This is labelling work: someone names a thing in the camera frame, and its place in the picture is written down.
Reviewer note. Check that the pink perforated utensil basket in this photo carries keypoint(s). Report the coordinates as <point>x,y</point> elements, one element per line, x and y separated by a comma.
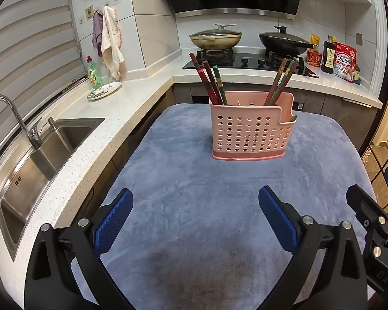
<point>252,132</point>

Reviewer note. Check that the bundle of chopsticks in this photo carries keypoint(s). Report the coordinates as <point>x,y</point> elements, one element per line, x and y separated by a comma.
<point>288,71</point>

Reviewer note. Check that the glass wok lid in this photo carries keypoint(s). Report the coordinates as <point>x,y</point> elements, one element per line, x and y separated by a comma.
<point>216,31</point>

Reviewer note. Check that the black wok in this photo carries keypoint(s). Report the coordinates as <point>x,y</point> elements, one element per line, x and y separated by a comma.
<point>284,47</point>

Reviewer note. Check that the black gas stove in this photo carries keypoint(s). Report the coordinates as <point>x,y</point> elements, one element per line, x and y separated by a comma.
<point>245,63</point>

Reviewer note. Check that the black wok lid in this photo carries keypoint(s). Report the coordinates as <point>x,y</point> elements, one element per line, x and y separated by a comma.
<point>283,35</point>

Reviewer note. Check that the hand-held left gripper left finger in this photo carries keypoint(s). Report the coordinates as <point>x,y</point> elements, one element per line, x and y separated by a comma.
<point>114,219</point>

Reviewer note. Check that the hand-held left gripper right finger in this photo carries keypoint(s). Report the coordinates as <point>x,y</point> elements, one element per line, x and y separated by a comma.
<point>278,219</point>

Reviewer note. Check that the dark soy sauce bottle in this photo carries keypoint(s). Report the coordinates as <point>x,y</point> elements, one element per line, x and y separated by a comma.
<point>328,58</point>

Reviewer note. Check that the dark red chopstick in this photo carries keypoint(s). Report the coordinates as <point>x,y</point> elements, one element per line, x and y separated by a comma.
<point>197,67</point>

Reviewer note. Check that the green chopstick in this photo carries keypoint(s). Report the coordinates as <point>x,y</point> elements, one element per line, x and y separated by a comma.
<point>218,80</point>

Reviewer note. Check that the steel sink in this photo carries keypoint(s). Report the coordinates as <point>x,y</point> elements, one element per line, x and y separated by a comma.
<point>51,155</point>

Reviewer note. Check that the grey plush blanket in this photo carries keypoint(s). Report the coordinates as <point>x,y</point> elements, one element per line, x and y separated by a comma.
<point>197,216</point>

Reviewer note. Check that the white plate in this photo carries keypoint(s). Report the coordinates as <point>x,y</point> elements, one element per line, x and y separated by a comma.
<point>105,90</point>

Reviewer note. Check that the steel soap dispenser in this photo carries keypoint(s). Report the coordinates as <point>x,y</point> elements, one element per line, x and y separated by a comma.
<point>52,124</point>

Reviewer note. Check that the red and white cereal bag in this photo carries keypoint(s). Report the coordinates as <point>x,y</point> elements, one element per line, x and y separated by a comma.
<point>344,61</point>

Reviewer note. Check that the white hanging towel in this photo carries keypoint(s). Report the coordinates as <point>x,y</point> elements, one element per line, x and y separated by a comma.
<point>111,45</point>

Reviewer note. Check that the beige wok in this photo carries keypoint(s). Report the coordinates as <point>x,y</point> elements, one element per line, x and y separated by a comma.
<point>216,42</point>

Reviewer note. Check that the steel faucet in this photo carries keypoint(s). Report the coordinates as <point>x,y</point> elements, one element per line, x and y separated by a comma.
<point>6,98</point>

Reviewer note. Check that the yellow packet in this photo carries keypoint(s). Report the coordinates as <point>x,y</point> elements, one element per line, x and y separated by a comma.
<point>315,42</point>

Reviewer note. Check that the white window blind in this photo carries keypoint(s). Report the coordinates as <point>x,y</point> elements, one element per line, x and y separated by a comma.
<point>26,38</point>

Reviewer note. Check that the brown chopstick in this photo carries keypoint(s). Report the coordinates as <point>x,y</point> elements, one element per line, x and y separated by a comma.
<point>279,76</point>

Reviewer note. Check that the green dish soap bottle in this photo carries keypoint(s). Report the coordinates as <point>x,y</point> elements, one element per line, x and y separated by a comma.
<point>93,74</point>

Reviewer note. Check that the built-in black oven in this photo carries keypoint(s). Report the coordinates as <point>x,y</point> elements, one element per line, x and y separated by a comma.
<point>200,99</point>

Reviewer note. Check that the black framed glass door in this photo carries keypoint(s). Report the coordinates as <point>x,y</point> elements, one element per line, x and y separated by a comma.
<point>384,129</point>

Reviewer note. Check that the purple hanging cloth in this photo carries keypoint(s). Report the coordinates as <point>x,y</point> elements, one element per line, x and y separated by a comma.
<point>97,32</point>

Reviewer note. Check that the grey wall switch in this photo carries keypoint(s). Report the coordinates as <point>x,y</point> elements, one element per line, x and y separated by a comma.
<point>359,38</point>

